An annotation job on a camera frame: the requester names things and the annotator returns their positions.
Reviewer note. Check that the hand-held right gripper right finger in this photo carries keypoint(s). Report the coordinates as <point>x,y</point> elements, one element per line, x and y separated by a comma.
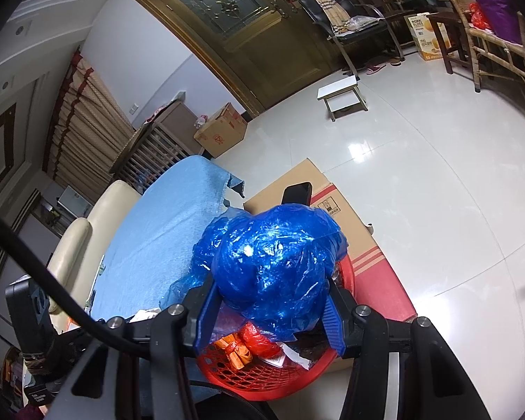
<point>335,320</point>

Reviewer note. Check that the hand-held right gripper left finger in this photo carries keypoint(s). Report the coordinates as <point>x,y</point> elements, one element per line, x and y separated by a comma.
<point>205,310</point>

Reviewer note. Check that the red plastic bag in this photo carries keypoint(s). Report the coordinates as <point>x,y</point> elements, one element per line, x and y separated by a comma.
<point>260,342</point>

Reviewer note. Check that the red mesh basket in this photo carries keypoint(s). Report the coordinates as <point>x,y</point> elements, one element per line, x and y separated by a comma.
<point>245,380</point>

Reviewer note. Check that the blue plastic bag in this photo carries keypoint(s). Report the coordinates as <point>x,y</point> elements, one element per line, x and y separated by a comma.
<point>271,262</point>

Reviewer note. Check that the black and grey wrapper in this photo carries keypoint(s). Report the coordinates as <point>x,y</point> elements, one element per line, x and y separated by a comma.
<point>308,350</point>

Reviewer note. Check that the orange wrapper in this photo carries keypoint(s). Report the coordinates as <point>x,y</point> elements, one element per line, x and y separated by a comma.
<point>234,352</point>

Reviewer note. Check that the silver foil wrapper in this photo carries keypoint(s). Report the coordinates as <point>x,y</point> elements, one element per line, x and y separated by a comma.
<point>144,315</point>

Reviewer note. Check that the white paper scrap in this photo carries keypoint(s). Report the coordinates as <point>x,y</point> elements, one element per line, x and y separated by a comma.
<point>282,358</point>

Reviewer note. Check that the large red striped cardboard box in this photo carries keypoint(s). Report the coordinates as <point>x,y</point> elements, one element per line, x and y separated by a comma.
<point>367,245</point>

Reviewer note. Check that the light blue cloth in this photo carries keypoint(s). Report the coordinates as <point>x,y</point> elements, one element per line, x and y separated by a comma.
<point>166,227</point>

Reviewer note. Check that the cream sofa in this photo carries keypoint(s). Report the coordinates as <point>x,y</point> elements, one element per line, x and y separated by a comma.
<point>109,205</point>

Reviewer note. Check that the black phone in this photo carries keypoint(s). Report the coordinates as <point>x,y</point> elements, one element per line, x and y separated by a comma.
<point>297,192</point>

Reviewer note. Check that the wooden slatted crib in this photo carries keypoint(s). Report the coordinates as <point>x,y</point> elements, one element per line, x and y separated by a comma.
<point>155,157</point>

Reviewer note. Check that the cardboard box with red print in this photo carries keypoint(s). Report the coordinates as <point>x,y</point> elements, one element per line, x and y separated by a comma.
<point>221,132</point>

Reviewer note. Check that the beige curtain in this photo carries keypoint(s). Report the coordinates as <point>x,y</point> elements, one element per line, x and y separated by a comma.
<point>85,127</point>

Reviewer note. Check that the small white stool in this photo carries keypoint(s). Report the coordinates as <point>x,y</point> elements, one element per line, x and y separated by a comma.
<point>339,89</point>

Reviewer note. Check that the black metal chair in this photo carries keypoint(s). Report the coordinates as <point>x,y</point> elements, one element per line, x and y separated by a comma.
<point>363,30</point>

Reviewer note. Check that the wooden double door with glass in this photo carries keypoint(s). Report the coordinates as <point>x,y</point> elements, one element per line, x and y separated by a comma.
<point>245,22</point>

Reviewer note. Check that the orange and white carton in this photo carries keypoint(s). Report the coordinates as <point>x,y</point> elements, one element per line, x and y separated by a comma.
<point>428,37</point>

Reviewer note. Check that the striped beige cloth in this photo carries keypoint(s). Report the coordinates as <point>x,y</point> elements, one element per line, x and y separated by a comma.
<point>332,8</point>

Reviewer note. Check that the wicker chair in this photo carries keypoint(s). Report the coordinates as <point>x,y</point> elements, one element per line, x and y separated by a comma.
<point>498,48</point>

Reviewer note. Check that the dark wooden side table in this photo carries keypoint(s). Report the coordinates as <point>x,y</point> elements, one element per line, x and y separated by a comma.
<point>448,22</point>

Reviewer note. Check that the small red bag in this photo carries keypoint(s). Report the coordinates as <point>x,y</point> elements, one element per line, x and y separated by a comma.
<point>479,17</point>

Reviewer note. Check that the purple cushion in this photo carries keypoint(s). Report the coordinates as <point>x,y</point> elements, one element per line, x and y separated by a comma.
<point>496,8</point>

